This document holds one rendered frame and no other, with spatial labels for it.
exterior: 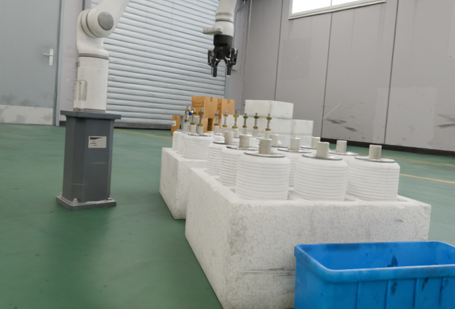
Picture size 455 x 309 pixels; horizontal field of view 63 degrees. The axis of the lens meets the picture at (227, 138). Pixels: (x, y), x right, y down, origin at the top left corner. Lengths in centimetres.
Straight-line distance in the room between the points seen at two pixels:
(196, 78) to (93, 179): 650
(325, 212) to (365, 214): 8
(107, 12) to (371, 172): 91
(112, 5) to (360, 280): 105
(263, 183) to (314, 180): 10
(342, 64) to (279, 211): 651
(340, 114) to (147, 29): 380
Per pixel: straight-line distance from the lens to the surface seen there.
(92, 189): 125
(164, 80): 720
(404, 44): 665
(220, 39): 145
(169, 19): 741
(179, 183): 113
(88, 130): 122
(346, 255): 68
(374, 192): 76
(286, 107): 424
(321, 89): 723
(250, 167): 64
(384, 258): 73
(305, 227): 66
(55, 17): 653
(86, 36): 131
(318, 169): 69
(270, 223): 63
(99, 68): 125
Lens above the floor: 31
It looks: 3 degrees down
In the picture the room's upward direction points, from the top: 4 degrees clockwise
